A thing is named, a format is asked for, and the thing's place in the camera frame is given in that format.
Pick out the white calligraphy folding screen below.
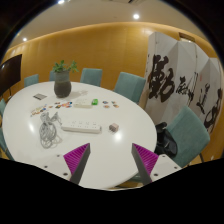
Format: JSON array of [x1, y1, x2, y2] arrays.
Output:
[[138, 30, 224, 134]]

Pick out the white power strip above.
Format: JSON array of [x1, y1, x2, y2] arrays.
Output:
[[60, 119, 103, 135]]

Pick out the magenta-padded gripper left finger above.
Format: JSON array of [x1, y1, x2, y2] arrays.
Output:
[[41, 142, 92, 186]]

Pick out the grey coiled cable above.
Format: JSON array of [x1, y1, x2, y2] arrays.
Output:
[[38, 111, 64, 150]]

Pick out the small grey card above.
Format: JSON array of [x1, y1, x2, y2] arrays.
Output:
[[32, 93, 48, 101]]

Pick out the black wall monitor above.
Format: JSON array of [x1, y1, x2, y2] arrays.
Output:
[[0, 53, 23, 98]]

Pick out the ceiling lights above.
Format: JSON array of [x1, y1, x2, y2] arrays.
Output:
[[21, 0, 141, 43]]

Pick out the black bag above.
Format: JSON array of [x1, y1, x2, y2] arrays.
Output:
[[153, 121, 179, 158]]

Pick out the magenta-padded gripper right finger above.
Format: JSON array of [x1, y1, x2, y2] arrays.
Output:
[[131, 142, 184, 186]]

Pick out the potted plant in grey vase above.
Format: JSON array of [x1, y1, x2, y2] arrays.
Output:
[[51, 59, 80, 99]]

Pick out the colourful sticker sheet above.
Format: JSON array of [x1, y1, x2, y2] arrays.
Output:
[[29, 103, 48, 118]]

